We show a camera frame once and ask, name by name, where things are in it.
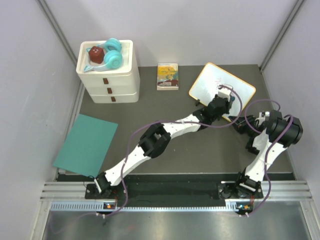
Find white three-drawer storage unit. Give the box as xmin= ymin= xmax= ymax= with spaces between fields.
xmin=76 ymin=40 xmax=140 ymax=104

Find dark red plush cube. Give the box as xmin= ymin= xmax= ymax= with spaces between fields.
xmin=88 ymin=46 xmax=105 ymax=64

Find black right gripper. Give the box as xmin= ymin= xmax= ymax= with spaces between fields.
xmin=228 ymin=114 xmax=258 ymax=138

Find yellow illustrated book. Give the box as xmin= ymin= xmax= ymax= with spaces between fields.
xmin=156 ymin=63 xmax=179 ymax=91

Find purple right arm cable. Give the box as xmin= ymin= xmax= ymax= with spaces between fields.
xmin=239 ymin=99 xmax=296 ymax=218

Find teal paper sheet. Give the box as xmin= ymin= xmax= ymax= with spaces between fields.
xmin=53 ymin=114 xmax=118 ymax=177

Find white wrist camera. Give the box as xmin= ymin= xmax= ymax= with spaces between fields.
xmin=258 ymin=111 xmax=270 ymax=125
xmin=217 ymin=84 xmax=233 ymax=101

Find whiteboard with orange frame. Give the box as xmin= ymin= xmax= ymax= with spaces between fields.
xmin=189 ymin=62 xmax=256 ymax=120

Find teal cat-ear headphones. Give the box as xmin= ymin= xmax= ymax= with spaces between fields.
xmin=83 ymin=38 xmax=123 ymax=73

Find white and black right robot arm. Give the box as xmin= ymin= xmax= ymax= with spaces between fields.
xmin=233 ymin=110 xmax=303 ymax=198

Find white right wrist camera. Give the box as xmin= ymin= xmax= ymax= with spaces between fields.
xmin=258 ymin=111 xmax=270 ymax=125

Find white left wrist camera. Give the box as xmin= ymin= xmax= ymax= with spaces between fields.
xmin=217 ymin=84 xmax=233 ymax=101

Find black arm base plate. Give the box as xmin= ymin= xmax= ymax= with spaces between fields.
xmin=85 ymin=180 xmax=263 ymax=204

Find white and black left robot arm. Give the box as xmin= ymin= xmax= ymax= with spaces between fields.
xmin=94 ymin=95 xmax=234 ymax=199

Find grey slotted cable duct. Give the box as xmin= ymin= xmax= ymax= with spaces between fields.
xmin=50 ymin=201 xmax=251 ymax=213

